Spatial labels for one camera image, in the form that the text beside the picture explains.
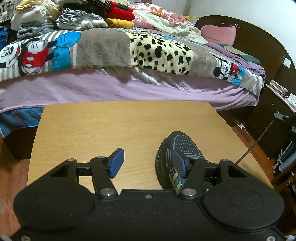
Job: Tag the floral cream quilt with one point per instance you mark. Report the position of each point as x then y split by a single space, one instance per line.
151 16

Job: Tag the cartoon patchwork blanket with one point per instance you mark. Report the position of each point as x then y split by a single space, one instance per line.
104 47

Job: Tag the red folded garment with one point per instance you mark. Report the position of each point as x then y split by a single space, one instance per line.
119 11

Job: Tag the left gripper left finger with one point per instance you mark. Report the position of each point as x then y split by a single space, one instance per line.
101 169

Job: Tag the grey white folded clothes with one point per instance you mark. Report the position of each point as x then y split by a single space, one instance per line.
78 20

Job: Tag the dark wooden headboard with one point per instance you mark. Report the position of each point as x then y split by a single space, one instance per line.
260 44

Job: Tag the dark wooden nightstand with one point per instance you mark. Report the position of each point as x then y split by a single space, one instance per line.
261 122

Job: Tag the yellow folded garment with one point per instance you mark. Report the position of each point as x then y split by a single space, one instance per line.
117 23

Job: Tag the dark blue sneaker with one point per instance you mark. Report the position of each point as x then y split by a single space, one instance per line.
166 172

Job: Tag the black speckled shoelace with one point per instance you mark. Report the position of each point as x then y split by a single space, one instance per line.
254 144

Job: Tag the pink pillow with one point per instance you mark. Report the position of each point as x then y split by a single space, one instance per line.
219 35

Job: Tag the purple bed sheet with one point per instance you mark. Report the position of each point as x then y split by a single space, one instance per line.
119 84

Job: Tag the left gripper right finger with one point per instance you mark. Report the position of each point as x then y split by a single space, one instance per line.
198 175

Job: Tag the folded purple green blanket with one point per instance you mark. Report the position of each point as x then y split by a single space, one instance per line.
246 60

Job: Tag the items on nightstand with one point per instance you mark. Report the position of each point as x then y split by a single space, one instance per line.
282 92

